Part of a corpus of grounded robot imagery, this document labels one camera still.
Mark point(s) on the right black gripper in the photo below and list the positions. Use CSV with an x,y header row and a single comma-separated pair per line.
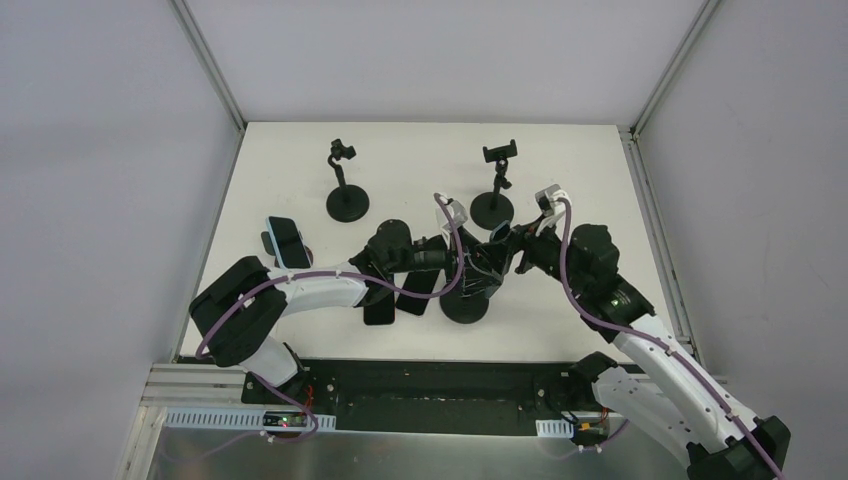
x,y
525,246

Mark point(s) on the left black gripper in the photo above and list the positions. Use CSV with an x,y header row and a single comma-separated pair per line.
x,y
457,263

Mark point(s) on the blue-cased phone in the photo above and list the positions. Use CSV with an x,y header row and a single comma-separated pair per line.
x,y
502,234

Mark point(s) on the black phone stand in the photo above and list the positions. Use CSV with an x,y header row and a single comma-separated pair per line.
x,y
490,209
464,309
346,203

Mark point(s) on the black phone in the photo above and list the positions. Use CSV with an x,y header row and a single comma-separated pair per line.
x,y
381,313

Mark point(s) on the light blue phone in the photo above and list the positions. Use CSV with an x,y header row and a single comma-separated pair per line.
x,y
287,243

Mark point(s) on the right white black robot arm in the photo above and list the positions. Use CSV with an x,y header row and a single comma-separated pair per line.
x,y
710,432

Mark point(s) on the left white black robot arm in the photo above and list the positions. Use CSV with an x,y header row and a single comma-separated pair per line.
x,y
236,314

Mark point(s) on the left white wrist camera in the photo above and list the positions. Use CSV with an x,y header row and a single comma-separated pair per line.
x,y
450,214

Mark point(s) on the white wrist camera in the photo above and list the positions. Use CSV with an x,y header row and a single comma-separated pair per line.
x,y
450,214
552,202

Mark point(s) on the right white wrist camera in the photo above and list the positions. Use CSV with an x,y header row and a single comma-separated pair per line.
x,y
552,202

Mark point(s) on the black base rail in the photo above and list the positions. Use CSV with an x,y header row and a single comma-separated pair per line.
x,y
465,398

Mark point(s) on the right white cable duct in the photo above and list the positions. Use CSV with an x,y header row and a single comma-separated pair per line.
x,y
555,428

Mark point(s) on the white cable duct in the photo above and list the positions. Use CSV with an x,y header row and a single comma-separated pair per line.
x,y
555,428
248,420

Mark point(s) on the left white cable duct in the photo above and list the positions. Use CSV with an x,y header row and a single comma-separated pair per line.
x,y
248,420

